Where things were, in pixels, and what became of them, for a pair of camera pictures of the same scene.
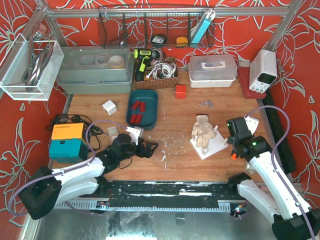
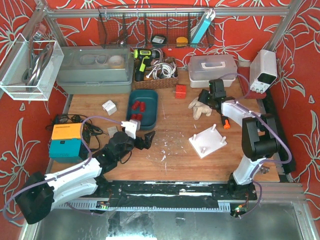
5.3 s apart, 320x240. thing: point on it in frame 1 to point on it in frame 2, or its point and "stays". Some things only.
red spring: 142,106 stays
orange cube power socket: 180,91 stays
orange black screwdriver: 234,156 to 225,122
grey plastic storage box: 95,70 stays
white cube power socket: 110,107 stays
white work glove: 202,130 to 199,107
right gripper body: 231,140 to 205,96
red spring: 138,118 stays
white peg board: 216,143 stays
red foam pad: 244,77 stays
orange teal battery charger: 68,142 stays
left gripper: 142,149 to 142,141
